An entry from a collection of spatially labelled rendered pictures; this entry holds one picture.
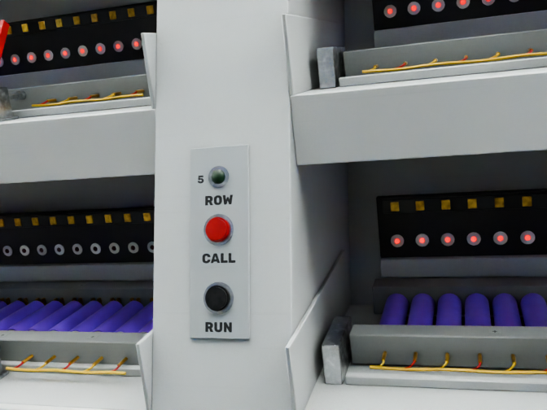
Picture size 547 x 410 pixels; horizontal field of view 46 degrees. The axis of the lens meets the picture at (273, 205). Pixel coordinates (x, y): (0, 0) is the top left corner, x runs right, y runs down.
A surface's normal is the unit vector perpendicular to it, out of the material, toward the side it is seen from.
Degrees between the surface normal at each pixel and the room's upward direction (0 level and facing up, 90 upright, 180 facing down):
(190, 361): 90
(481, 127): 110
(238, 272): 90
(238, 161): 90
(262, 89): 90
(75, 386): 20
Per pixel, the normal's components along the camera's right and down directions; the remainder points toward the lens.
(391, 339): -0.27, 0.23
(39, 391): -0.11, -0.97
